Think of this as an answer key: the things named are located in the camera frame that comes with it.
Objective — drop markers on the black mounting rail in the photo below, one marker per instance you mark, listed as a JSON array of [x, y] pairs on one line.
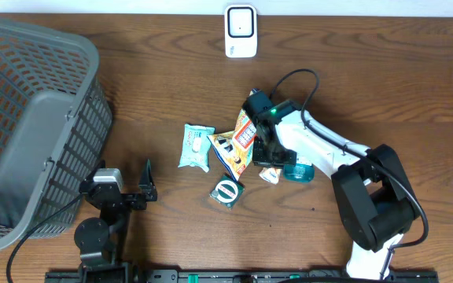
[[174, 276]]

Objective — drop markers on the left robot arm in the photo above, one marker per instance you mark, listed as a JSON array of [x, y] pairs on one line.
[[101, 239]]

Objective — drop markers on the white barcode scanner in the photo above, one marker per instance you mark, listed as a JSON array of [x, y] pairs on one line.
[[241, 39]]

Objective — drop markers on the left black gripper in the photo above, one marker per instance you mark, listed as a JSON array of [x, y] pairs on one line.
[[146, 190]]

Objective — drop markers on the teal wet wipes pack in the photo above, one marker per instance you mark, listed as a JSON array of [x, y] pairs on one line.
[[195, 146]]

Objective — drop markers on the blue mouthwash bottle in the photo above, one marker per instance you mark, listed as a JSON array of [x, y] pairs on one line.
[[302, 171]]

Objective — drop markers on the grey plastic shopping basket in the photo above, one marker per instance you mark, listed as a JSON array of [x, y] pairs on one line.
[[54, 120]]

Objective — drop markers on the orange snack packet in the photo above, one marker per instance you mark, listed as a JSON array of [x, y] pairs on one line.
[[271, 174]]

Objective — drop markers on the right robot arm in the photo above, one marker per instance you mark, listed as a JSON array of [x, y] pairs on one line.
[[374, 197]]

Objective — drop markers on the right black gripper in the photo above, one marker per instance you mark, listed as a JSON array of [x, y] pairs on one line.
[[258, 159]]

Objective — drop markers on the yellow snack bag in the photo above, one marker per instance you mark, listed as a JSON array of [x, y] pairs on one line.
[[234, 148]]

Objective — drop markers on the green round-label box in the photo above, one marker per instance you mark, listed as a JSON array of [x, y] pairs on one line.
[[227, 191]]

